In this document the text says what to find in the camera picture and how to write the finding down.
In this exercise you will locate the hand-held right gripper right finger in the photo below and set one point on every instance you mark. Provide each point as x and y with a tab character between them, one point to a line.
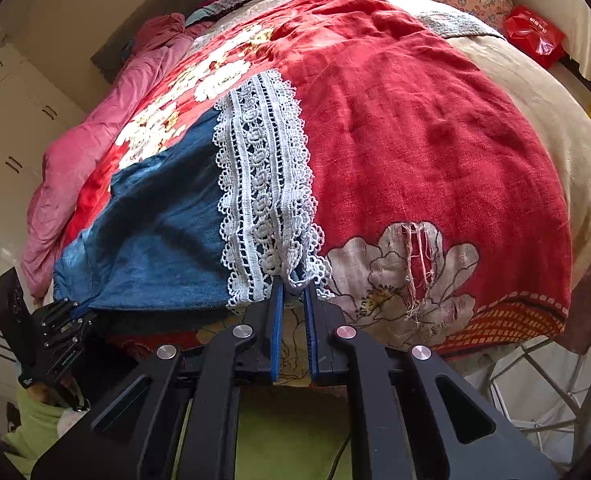
311	337

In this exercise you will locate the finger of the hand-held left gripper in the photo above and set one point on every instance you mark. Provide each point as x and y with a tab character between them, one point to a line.
73	340
68	312

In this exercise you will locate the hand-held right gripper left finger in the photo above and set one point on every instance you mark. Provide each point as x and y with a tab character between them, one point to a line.
277	332

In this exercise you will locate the red and denim lace pants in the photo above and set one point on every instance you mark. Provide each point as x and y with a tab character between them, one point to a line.
385	135

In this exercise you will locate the person's green garment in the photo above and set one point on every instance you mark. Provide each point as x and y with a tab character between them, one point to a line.
285	435

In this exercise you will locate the cream wardrobe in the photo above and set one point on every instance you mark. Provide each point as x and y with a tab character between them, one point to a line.
10	125

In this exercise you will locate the pink quilt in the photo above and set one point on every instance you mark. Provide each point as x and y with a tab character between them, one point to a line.
100	125

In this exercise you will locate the white metal rack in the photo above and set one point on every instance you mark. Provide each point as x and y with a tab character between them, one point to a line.
540	375

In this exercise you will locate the red floral blanket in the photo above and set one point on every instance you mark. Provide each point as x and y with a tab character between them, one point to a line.
175	105

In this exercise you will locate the grey headboard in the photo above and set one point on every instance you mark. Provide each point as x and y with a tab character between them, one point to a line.
113	57

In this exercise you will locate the beige bed sheet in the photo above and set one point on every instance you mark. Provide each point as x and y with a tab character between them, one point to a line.
540	110

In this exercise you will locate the dark floral pillow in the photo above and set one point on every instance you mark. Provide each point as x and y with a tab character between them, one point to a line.
225	5

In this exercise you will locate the grey knitted cloth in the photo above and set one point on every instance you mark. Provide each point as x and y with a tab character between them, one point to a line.
455	22

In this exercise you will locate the red plastic bag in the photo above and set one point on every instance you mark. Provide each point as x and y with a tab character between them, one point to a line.
533	32

